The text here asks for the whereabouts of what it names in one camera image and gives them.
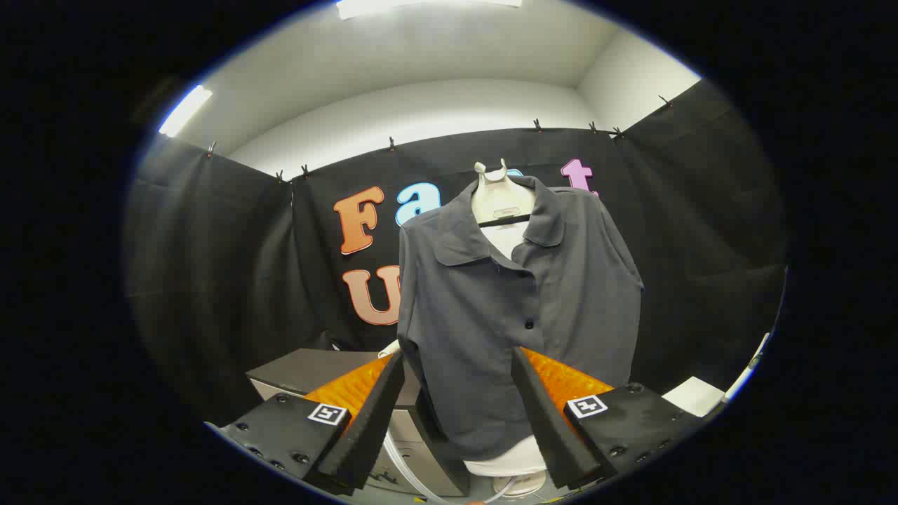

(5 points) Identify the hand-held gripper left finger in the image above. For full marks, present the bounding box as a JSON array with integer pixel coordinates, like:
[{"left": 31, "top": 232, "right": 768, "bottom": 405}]
[{"left": 203, "top": 349, "right": 408, "bottom": 497}]

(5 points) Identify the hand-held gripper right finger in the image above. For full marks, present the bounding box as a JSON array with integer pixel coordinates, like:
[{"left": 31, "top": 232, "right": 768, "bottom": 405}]
[{"left": 510, "top": 346, "right": 706, "bottom": 492}]

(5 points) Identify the dark grey collared shirt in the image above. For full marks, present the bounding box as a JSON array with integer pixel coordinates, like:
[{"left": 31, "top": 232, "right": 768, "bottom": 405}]
[{"left": 396, "top": 175, "right": 645, "bottom": 462}]

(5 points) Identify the white garment support board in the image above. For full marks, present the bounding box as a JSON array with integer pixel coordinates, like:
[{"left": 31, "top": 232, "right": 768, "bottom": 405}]
[{"left": 463, "top": 223, "right": 549, "bottom": 478}]

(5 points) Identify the cream plastic clothes hanger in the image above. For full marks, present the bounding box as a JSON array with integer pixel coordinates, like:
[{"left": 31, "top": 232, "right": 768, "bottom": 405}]
[{"left": 470, "top": 160, "right": 537, "bottom": 227}]

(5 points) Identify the white round stand base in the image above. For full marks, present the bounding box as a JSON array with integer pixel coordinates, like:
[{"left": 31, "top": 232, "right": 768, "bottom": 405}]
[{"left": 492, "top": 470, "right": 547, "bottom": 499}]

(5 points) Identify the grey cabinet with dark top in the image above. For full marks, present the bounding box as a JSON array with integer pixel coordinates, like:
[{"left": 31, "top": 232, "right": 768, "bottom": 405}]
[{"left": 246, "top": 349, "right": 471, "bottom": 497}]

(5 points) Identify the white paper sheet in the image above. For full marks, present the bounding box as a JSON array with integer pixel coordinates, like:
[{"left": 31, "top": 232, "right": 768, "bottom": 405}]
[{"left": 662, "top": 377, "right": 725, "bottom": 418}]

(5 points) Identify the white side shelf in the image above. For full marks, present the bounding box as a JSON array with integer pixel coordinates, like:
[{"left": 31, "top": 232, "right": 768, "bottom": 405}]
[{"left": 723, "top": 333, "right": 771, "bottom": 402}]

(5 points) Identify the black backdrop cloth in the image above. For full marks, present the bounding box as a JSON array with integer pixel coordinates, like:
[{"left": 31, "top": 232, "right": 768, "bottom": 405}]
[{"left": 123, "top": 77, "right": 786, "bottom": 422}]

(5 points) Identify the row of small black clips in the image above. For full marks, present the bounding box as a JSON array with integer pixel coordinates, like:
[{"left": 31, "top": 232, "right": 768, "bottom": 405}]
[{"left": 206, "top": 95, "right": 674, "bottom": 184}]

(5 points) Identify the wide ceiling light panel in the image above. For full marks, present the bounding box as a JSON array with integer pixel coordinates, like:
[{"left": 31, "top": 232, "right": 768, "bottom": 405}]
[{"left": 337, "top": 0, "right": 523, "bottom": 20}]

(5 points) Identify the clear steamer hose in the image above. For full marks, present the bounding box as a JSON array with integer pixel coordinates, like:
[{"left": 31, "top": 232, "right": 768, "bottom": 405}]
[{"left": 382, "top": 431, "right": 506, "bottom": 504}]

